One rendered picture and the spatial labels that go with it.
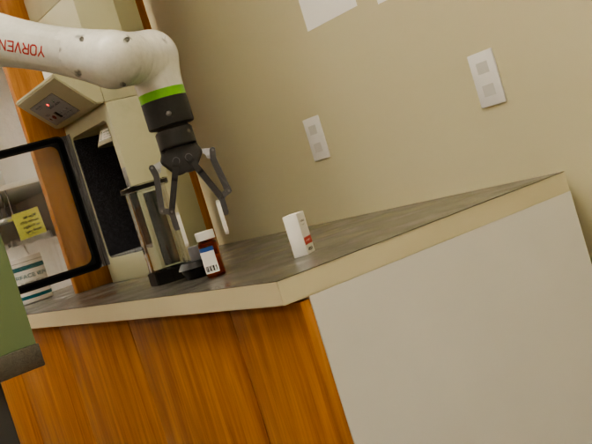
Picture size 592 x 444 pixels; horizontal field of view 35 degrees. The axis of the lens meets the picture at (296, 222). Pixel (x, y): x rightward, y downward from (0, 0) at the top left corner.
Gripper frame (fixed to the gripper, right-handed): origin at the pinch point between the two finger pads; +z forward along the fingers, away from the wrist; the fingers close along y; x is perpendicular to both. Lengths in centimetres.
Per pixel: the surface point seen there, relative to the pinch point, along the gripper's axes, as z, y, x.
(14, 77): -54, 36, -92
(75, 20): -59, 14, -65
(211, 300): 11.8, 3.1, 24.5
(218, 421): 36.3, 8.6, 7.0
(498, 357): 37, -42, 27
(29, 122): -40, 36, -92
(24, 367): 13.0, 36.6, 23.4
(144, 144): -23, 6, -66
